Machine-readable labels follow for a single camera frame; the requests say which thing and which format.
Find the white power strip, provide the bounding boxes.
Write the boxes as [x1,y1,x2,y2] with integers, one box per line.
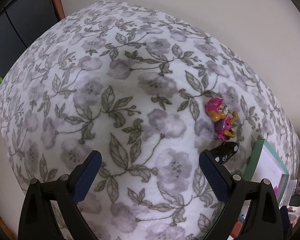
[287,179,298,198]

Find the black toy car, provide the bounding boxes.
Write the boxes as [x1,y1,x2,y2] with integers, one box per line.
[210,141,239,165]

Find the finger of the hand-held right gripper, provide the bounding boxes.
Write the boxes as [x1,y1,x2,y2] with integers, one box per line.
[280,205,290,240]

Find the pink dog figure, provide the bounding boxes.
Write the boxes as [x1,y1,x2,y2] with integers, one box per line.
[205,97,238,142]

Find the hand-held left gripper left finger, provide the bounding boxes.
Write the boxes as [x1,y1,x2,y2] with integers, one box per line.
[18,150,102,240]

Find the dark cabinet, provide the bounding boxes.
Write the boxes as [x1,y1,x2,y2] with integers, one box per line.
[0,0,55,70]

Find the grey floral blanket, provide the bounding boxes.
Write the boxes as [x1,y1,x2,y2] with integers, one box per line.
[0,0,300,240]

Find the teal shallow box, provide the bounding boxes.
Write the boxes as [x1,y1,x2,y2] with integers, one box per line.
[242,139,290,207]

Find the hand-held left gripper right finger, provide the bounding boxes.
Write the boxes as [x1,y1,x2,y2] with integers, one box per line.
[199,149,284,240]

